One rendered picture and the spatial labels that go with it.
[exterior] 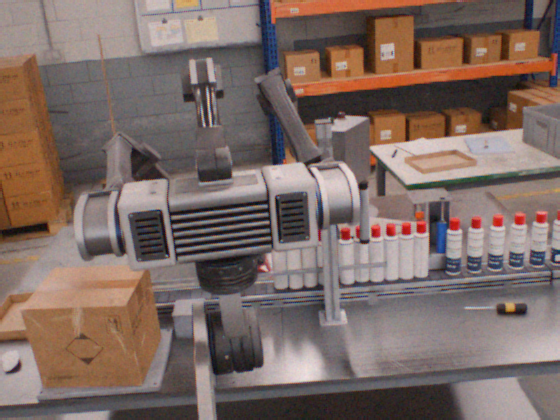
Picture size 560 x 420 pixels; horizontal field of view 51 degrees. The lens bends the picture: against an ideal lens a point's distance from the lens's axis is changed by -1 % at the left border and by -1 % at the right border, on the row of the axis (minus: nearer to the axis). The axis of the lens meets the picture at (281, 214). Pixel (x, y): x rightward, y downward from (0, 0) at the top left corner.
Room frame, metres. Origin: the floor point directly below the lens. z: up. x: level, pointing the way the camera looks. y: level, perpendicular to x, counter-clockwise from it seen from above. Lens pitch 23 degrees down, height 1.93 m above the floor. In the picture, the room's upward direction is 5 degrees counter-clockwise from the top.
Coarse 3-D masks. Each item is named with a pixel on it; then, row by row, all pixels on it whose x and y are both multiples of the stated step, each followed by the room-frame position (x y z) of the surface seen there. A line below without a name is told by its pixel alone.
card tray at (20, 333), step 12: (12, 300) 1.97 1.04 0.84; (24, 300) 1.97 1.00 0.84; (0, 312) 1.87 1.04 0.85; (12, 312) 1.90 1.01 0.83; (0, 324) 1.82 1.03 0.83; (12, 324) 1.82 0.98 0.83; (24, 324) 1.81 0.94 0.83; (0, 336) 1.72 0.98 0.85; (12, 336) 1.72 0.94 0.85; (24, 336) 1.72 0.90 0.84
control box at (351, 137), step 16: (336, 128) 1.70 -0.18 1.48; (352, 128) 1.70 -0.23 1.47; (368, 128) 1.79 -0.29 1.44; (336, 144) 1.68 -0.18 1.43; (352, 144) 1.70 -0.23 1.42; (368, 144) 1.79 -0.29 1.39; (336, 160) 1.68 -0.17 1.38; (352, 160) 1.70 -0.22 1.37; (368, 160) 1.79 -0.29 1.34; (368, 176) 1.79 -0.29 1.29
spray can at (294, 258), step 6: (288, 252) 1.82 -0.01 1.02; (294, 252) 1.82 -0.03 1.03; (300, 252) 1.83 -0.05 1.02; (288, 258) 1.83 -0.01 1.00; (294, 258) 1.82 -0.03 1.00; (300, 258) 1.83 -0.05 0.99; (288, 264) 1.83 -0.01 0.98; (294, 264) 1.82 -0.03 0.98; (300, 264) 1.83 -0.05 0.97; (288, 276) 1.84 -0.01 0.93; (294, 276) 1.82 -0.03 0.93; (300, 276) 1.82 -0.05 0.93; (294, 282) 1.82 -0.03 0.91; (300, 282) 1.82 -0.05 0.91; (294, 288) 1.82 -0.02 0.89; (300, 288) 1.82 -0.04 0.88
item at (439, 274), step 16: (432, 272) 1.86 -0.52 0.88; (464, 272) 1.84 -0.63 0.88; (496, 272) 1.82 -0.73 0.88; (512, 272) 1.81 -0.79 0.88; (528, 272) 1.80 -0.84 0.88; (256, 288) 1.85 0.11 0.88; (272, 288) 1.84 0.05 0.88; (288, 288) 1.84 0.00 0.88; (304, 288) 1.82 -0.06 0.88; (320, 288) 1.82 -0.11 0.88
